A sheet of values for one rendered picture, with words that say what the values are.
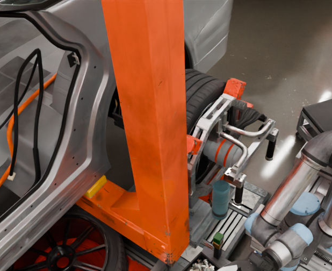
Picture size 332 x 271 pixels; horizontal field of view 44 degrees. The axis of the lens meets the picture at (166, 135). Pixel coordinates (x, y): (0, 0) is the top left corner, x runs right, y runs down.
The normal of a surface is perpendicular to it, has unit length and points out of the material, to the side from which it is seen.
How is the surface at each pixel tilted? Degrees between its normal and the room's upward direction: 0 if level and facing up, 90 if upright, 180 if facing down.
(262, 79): 0
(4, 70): 6
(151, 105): 90
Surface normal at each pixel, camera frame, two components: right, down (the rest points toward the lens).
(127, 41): -0.58, 0.61
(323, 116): -0.06, -0.69
